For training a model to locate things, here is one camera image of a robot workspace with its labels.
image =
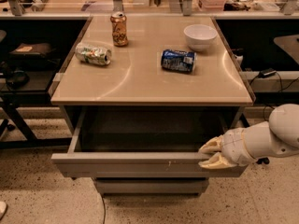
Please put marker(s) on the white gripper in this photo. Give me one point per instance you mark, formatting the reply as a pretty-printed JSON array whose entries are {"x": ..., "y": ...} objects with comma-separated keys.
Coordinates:
[{"x": 233, "y": 147}]

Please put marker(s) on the grey top drawer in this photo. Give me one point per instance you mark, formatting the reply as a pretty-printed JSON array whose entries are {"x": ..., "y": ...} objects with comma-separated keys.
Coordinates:
[{"x": 142, "y": 142}]

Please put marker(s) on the grey drawer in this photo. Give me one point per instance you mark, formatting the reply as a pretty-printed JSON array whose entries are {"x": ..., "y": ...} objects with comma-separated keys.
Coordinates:
[
  {"x": 142, "y": 142},
  {"x": 150, "y": 185}
]

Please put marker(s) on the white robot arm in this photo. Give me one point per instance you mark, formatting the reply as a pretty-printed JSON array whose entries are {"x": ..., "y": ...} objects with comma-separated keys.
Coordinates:
[{"x": 277, "y": 137}]

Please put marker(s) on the beige top drawer cabinet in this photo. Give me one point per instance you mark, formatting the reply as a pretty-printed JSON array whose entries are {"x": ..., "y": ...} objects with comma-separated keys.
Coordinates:
[{"x": 135, "y": 77}]

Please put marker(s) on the grey bottom drawer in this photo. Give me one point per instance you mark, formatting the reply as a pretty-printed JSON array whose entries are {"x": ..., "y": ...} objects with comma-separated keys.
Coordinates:
[{"x": 150, "y": 185}]

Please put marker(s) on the black table leg right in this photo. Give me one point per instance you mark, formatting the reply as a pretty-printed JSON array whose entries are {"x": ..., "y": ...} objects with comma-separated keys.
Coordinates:
[{"x": 265, "y": 161}]

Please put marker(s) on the black power adapter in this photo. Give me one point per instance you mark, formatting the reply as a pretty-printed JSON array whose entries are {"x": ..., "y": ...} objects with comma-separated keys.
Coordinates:
[{"x": 267, "y": 73}]

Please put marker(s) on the crushed blue soda can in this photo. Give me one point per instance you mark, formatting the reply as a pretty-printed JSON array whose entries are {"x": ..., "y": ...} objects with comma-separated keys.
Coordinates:
[{"x": 178, "y": 60}]

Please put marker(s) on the white ceramic bowl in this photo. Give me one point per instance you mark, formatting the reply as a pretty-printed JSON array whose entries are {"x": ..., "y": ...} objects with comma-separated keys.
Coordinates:
[{"x": 199, "y": 36}]

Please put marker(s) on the crushed green white can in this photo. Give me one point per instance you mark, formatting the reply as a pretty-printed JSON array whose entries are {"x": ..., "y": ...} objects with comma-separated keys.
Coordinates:
[{"x": 88, "y": 53}]

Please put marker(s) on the upright gold soda can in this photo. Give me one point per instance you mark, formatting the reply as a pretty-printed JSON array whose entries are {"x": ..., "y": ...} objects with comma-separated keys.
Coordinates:
[{"x": 119, "y": 31}]

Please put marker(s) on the black headphones on shelf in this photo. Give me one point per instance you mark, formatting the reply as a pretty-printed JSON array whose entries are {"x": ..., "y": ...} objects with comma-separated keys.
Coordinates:
[{"x": 17, "y": 79}]

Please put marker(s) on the black bag on shelf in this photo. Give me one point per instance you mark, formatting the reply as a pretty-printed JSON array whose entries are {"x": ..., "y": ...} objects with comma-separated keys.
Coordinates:
[{"x": 32, "y": 51}]

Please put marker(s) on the white shoe tip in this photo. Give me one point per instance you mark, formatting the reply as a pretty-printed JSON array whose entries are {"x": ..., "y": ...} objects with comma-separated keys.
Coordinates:
[{"x": 3, "y": 208}]

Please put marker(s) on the black table frame left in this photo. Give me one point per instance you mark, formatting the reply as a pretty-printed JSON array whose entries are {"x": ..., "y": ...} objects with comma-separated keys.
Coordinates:
[{"x": 10, "y": 101}]

